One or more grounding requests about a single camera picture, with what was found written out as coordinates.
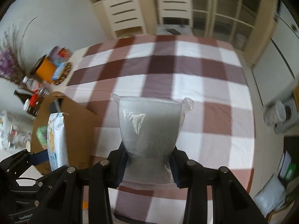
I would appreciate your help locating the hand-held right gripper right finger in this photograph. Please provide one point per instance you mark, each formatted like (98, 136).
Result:
(198, 191)

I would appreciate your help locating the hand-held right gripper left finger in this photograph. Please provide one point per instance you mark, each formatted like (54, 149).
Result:
(99, 191)

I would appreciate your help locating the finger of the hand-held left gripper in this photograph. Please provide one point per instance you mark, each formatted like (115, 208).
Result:
(39, 157)

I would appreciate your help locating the green printed box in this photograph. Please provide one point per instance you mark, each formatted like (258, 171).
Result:
(42, 135)

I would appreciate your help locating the white blue snack packet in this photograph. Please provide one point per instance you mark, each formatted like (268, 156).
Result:
(57, 140)

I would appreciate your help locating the brown cardboard box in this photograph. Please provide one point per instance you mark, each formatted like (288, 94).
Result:
(79, 126)

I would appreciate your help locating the clear plastic packet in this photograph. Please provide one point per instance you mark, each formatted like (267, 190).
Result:
(149, 126)

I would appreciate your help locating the orange container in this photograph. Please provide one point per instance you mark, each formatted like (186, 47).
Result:
(45, 71)

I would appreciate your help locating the white lid jar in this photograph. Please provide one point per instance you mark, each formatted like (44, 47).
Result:
(28, 105)

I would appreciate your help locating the dark glass bottle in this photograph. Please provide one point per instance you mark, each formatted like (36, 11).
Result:
(21, 94)

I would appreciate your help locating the pale blue plastic bag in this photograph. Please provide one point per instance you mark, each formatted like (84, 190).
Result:
(271, 196)

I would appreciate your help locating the red label water bottle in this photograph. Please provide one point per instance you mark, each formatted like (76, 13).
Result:
(32, 84)

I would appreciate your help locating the blue tissue box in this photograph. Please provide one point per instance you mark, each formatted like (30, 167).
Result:
(58, 72)

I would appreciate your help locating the brown woven trivet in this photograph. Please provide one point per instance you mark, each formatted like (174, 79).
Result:
(66, 72)

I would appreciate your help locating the green white carton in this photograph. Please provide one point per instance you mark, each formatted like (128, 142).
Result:
(288, 171)

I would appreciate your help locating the dried flower bunch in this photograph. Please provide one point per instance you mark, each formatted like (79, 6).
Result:
(9, 63)

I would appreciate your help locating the purple cup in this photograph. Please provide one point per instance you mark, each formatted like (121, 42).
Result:
(55, 53)

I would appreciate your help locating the grey plastic stool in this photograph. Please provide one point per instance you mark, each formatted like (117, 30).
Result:
(285, 116)

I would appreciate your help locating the brown white checkered tablecloth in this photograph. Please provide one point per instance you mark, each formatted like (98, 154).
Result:
(163, 70)

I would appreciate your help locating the grey patterned seat cushion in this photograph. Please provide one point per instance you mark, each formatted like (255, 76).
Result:
(174, 30)

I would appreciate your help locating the white slatted chair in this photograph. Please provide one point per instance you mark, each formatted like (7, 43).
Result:
(126, 11)
(174, 2)

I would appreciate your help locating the glass door cabinet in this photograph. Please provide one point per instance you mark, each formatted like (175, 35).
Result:
(222, 9)

